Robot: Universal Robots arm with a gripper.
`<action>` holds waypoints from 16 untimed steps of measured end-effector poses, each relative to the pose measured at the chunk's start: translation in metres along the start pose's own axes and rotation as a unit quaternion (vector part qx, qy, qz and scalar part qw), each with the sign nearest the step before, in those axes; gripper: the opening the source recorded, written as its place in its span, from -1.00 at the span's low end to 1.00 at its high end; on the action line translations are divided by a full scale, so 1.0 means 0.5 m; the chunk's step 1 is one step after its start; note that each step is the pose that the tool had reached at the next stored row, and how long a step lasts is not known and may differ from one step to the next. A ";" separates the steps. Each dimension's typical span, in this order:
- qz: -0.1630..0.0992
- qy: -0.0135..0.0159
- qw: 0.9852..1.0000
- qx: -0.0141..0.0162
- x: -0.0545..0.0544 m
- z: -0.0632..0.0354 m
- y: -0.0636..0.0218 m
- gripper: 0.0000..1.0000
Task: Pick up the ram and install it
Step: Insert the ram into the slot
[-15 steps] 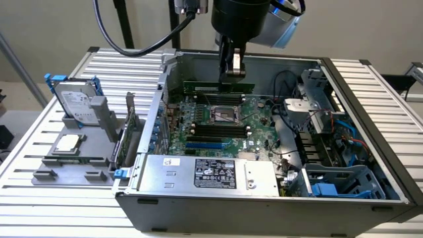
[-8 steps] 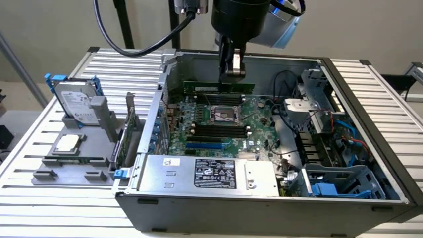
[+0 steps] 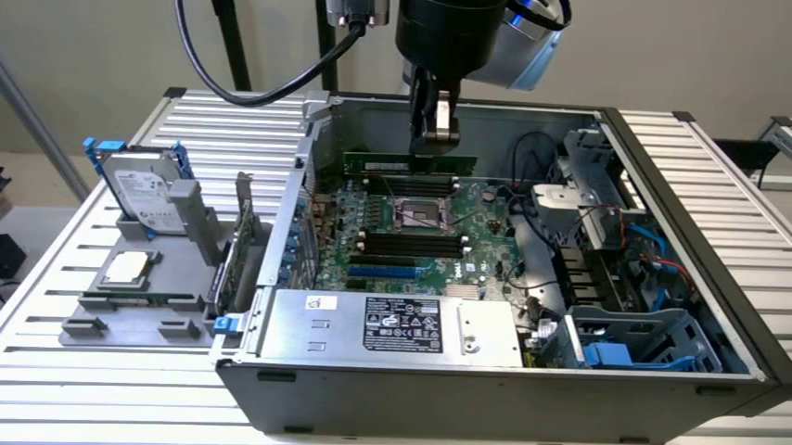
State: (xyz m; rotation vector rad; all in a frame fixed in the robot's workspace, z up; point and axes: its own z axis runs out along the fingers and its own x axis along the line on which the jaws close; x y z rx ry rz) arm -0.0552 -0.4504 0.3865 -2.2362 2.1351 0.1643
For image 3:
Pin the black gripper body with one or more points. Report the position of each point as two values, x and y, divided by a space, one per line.
444 32

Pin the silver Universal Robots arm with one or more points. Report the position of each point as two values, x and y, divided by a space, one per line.
526 51

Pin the black RAM slot bank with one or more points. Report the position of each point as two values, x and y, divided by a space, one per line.
408 184
411 243

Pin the black stand pole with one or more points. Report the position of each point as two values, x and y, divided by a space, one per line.
231 44
327 60

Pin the CPU socket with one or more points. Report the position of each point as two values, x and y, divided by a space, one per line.
419 213

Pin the green motherboard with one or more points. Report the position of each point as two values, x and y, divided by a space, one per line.
476 241

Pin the metal drive cage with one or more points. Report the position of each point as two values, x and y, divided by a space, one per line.
597 185

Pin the blue expansion slot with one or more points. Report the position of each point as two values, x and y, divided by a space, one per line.
380 271

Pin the green graphics card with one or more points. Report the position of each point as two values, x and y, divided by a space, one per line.
237 259

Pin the silver power supply unit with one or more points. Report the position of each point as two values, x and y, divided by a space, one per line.
345 329

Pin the grey parts rack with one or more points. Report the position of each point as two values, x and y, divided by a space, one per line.
179 273

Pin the blue case latch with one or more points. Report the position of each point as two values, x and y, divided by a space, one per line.
224 324

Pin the grey blue disk bay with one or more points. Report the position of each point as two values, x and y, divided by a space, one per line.
643 340

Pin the silver CPU chip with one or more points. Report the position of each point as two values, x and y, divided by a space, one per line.
126 268

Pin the open black PC case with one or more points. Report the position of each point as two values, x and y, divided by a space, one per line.
494 398

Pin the grey metal pole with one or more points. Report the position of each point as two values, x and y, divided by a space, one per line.
42 134

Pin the black box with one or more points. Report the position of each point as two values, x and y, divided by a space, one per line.
10 255

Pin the silver camera box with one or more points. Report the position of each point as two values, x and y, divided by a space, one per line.
357 10

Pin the hard disk with blue bracket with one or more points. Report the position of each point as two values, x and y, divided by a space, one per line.
138 185

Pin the aluminium frame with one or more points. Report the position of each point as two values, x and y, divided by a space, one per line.
773 148

